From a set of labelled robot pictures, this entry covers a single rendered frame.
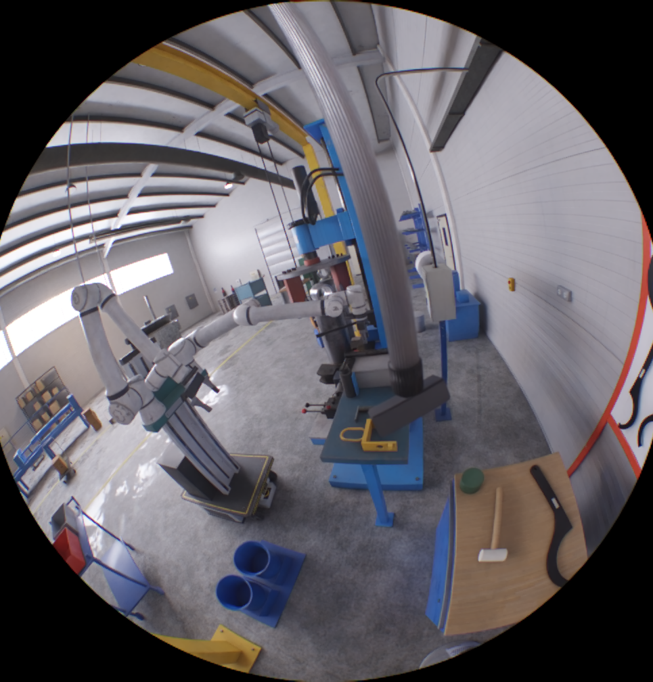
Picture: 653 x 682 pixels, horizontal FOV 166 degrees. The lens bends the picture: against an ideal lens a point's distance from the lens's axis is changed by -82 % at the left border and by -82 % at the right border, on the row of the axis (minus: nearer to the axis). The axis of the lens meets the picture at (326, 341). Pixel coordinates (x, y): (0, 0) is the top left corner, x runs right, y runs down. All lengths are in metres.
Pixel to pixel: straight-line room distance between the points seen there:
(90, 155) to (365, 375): 5.81
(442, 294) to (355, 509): 1.88
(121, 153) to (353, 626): 7.20
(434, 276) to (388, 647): 2.65
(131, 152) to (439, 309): 6.13
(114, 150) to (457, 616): 6.65
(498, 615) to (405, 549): 1.14
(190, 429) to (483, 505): 1.96
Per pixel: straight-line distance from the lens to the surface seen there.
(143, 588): 2.76
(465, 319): 3.84
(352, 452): 1.09
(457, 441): 2.42
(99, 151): 5.71
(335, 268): 1.73
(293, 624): 2.09
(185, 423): 1.96
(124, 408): 1.31
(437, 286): 1.76
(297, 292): 1.65
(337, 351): 1.81
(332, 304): 1.15
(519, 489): 1.15
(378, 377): 1.36
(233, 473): 2.40
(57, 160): 5.52
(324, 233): 1.62
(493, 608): 1.03
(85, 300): 1.24
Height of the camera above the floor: 1.92
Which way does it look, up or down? 23 degrees down
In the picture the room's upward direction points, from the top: 17 degrees counter-clockwise
